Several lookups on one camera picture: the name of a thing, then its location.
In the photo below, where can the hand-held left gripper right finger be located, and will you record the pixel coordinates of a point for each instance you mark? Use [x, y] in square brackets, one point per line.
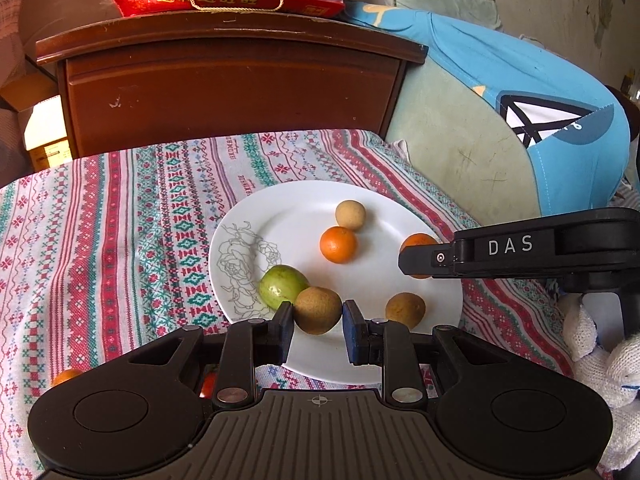
[352, 335]

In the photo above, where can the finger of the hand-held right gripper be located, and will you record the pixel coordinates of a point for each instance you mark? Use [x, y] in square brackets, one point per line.
[425, 260]

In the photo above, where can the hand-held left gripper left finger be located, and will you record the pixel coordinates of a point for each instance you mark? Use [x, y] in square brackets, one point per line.
[286, 332]

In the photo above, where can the orange mandarin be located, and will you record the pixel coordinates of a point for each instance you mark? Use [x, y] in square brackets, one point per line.
[65, 377]
[420, 240]
[338, 244]

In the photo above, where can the brown longan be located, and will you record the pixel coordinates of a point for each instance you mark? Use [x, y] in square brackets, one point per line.
[350, 215]
[405, 310]
[316, 310]

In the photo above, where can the green guava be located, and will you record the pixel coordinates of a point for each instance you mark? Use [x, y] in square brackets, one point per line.
[280, 285]

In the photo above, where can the red cherry tomato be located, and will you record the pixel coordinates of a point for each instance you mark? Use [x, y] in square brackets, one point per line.
[207, 386]

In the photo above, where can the white plate with flower drawing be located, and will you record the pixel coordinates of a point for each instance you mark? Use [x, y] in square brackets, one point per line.
[300, 210]

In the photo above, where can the person's right hand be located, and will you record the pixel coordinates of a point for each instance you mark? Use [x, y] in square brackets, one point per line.
[620, 375]

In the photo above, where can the pale green sofa cushion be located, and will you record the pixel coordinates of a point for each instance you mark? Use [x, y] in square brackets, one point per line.
[460, 150]

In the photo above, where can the blue printed shirt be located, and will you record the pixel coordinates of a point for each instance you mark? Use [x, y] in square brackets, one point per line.
[525, 75]

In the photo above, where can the patterned red green tablecloth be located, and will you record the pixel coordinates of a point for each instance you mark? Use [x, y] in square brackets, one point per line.
[100, 260]

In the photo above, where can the dark wooden cabinet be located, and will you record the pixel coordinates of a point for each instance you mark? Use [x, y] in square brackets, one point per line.
[225, 95]

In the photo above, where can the open cardboard box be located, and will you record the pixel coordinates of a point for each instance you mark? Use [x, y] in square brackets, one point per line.
[45, 130]

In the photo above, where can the pale checked curtain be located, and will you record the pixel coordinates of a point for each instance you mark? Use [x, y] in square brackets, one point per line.
[10, 50]

